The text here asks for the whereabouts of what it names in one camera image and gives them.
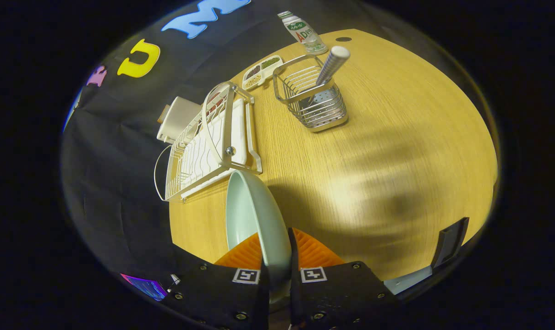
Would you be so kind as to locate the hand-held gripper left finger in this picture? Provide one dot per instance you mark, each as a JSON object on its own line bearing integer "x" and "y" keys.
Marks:
{"x": 222, "y": 293}

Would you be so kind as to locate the pile of dark beans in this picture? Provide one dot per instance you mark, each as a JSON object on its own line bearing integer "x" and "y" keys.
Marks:
{"x": 253, "y": 71}

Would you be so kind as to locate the beige plate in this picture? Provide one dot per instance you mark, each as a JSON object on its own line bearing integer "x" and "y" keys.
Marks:
{"x": 215, "y": 103}

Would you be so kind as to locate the white green drink bottle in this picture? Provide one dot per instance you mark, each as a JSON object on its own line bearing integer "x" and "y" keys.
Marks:
{"x": 304, "y": 34}

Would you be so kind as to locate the white toaster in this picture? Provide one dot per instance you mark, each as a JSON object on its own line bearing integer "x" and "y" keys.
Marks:
{"x": 178, "y": 117}

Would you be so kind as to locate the brown toast slice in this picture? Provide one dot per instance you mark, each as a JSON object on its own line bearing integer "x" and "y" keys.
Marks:
{"x": 163, "y": 114}

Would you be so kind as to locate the pile of green beans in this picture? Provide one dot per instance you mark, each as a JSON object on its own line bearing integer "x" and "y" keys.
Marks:
{"x": 270, "y": 62}

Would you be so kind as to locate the white drip tray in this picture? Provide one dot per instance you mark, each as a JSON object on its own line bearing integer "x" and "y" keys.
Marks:
{"x": 239, "y": 137}

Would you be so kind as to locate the white divided tray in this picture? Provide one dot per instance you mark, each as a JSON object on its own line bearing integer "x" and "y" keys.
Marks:
{"x": 272, "y": 71}

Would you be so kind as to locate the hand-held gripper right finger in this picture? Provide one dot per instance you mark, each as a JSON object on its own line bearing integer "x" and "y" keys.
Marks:
{"x": 294, "y": 256}

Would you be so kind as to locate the black backdrop cloth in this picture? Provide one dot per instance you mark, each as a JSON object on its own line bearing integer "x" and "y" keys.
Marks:
{"x": 121, "y": 183}

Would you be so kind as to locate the pile of yellow soybeans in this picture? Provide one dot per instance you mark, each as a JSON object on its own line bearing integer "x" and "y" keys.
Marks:
{"x": 252, "y": 81}

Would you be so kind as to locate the pale green plate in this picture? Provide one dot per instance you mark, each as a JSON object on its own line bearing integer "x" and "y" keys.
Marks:
{"x": 259, "y": 215}

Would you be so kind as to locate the dark flat panel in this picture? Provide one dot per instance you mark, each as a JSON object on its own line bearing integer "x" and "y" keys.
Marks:
{"x": 449, "y": 243}

